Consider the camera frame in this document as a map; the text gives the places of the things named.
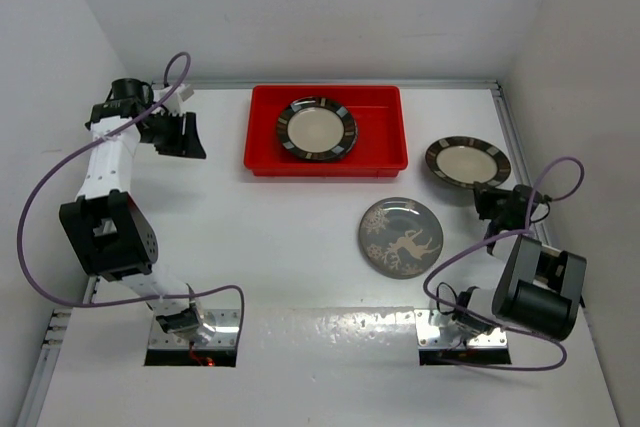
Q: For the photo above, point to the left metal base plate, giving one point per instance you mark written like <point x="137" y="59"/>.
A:
<point x="218" y="331"/>

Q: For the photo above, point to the red plastic bin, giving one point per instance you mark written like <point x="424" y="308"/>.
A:
<point x="380" y="149"/>

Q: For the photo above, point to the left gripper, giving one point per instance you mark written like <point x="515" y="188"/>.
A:
<point x="186" y="143"/>

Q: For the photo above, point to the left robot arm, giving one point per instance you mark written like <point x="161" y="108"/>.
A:
<point x="108" y="232"/>

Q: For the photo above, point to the metal base plate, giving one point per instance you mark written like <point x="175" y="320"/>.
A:
<point x="437" y="332"/>
<point x="218" y="331"/>

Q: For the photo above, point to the grey reindeer plate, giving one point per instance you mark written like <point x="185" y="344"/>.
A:
<point x="400" y="237"/>

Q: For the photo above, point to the striped rim plate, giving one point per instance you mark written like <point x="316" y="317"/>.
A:
<point x="308" y="112"/>
<point x="462" y="161"/>

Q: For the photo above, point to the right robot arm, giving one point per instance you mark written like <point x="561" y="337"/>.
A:
<point x="540" y="288"/>

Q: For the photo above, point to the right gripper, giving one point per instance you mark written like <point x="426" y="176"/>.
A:
<point x="484" y="195"/>

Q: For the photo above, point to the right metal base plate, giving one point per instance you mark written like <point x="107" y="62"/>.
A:
<point x="437" y="332"/>

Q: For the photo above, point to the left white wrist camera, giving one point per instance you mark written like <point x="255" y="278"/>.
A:
<point x="174" y="104"/>

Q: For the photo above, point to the large teal plate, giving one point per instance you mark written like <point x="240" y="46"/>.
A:
<point x="328" y="144"/>

